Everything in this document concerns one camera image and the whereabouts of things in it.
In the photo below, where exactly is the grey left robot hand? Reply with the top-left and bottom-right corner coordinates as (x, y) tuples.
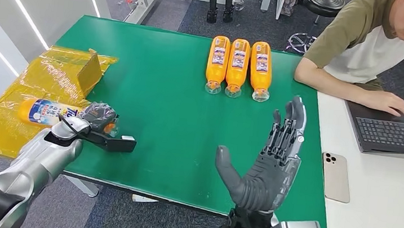
(76, 100), (122, 137)

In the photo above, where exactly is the person's right hand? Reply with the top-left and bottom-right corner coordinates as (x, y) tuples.
(359, 88), (404, 118)

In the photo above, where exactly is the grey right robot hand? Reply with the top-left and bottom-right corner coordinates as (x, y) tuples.
(210, 88), (310, 217)

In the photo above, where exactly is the orange bottle with blue label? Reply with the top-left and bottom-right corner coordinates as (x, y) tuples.
(17, 96), (122, 137)

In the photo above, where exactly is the orange bottle with clear cap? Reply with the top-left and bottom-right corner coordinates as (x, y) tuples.
(203, 34), (232, 97)
(245, 40), (276, 104)
(223, 37), (252, 100)

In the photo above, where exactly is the dark grey laptop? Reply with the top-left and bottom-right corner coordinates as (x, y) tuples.
(340, 97), (404, 158)

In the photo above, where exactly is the person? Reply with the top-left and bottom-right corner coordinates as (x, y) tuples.
(290, 0), (404, 118)

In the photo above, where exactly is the beige smartphone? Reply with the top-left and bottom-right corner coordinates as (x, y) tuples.
(317, 151), (355, 204)

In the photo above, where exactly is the green table mat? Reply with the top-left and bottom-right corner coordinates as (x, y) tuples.
(34, 12), (350, 228)

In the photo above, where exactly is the yellow plastic-wrapped cardboard box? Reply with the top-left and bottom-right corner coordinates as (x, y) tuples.
(0, 39), (120, 169)

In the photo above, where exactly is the black stool with chrome base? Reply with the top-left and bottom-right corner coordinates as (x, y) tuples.
(285, 0), (347, 59)

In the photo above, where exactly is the grey bag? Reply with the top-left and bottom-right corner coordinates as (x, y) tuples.
(280, 0), (298, 18)

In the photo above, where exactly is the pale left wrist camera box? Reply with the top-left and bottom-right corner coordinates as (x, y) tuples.
(82, 129), (138, 156)

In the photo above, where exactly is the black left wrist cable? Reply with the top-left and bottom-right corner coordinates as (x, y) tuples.
(56, 114), (86, 137)

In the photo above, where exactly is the white metal frame stand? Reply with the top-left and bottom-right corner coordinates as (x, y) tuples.
(121, 0), (246, 35)

